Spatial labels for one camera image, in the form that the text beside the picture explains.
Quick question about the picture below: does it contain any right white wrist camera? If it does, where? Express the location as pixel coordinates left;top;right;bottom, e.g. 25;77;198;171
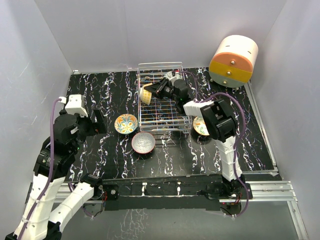
165;71;181;80

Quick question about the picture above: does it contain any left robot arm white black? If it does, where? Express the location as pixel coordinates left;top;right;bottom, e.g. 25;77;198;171
5;109;107;240

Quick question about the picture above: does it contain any orange blue floral bowl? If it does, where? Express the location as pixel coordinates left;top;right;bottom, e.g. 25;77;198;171
114;114;139;135

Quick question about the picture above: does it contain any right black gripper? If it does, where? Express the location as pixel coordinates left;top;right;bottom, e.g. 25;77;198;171
144;77;179;103

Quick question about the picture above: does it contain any yellow teal sun bowl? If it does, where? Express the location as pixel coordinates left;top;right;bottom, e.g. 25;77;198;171
139;83;152;105

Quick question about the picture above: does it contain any grey red-rimmed patterned bowl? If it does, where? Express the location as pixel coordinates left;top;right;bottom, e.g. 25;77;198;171
131;132;156;154

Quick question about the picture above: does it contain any black front mounting bar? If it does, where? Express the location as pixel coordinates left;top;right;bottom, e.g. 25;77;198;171
103;174;253;214

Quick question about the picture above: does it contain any white orange flower bowl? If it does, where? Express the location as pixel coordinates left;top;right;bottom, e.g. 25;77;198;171
192;116;210;136

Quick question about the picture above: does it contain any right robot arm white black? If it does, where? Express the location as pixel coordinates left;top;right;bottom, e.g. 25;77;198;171
143;77;245;199

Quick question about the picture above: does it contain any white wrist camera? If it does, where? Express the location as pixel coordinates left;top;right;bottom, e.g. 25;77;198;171
165;71;181;80
64;94;88;117

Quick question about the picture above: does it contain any round pastel drawer cabinet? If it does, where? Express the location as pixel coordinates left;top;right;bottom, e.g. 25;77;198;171
208;35;259;88

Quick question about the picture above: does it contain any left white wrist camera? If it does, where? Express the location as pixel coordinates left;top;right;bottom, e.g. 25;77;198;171
64;94;88;117

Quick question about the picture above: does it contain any white wire dish rack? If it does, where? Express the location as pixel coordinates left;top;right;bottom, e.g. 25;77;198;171
137;62;192;134

